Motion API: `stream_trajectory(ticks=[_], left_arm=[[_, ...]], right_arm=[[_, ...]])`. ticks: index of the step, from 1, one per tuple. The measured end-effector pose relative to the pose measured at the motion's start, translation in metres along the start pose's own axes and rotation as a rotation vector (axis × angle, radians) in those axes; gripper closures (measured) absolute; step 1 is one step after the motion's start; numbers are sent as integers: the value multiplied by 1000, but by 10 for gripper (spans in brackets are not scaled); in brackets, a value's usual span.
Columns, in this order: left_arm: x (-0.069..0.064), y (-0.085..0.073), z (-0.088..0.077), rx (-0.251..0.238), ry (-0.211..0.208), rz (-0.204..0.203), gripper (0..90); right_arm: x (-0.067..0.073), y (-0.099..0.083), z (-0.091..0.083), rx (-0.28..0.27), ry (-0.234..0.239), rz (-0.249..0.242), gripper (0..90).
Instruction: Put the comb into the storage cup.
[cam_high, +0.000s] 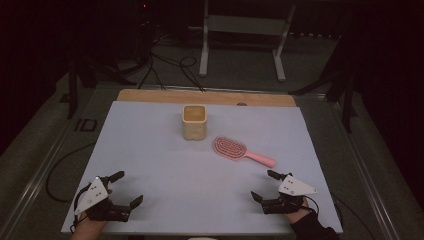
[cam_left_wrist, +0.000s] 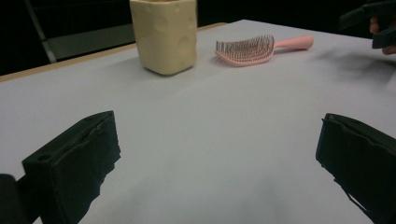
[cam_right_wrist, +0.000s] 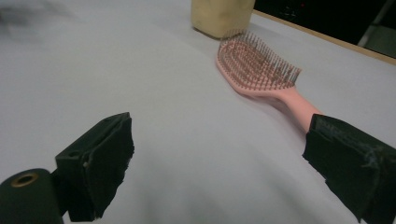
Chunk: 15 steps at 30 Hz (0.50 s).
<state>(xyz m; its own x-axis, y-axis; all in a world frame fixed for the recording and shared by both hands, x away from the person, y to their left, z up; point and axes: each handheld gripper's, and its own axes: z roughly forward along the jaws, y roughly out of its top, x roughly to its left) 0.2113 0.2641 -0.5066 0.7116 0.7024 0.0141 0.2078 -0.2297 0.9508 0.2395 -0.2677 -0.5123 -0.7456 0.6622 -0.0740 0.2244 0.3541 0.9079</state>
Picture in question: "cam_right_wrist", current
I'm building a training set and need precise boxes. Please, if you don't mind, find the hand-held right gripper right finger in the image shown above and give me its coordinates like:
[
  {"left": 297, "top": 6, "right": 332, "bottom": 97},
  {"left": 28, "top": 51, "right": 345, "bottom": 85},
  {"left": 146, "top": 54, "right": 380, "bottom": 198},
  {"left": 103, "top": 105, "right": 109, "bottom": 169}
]
[{"left": 302, "top": 113, "right": 396, "bottom": 224}]

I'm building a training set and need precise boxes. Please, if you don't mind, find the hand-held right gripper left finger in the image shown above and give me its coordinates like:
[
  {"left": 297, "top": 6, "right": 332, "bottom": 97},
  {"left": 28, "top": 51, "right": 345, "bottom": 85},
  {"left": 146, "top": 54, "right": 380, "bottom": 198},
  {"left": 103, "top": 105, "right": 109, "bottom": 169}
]
[{"left": 55, "top": 112, "right": 135, "bottom": 223}]

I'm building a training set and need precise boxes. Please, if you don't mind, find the pink hairbrush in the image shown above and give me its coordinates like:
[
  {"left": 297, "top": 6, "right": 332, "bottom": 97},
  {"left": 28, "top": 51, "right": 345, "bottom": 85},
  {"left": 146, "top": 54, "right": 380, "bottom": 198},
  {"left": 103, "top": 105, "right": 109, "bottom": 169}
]
[{"left": 216, "top": 30, "right": 322, "bottom": 134}]

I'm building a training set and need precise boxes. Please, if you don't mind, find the metal stand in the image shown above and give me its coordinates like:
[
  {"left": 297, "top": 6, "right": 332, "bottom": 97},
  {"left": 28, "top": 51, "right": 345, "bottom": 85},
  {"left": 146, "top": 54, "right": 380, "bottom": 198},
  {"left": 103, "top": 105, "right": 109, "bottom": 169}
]
[{"left": 357, "top": 0, "right": 396, "bottom": 59}]

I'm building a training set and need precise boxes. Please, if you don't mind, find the beige container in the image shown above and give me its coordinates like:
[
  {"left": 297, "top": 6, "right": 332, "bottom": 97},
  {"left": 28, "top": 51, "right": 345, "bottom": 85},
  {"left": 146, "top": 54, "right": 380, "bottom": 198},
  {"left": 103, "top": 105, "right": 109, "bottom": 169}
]
[{"left": 191, "top": 0, "right": 256, "bottom": 39}]

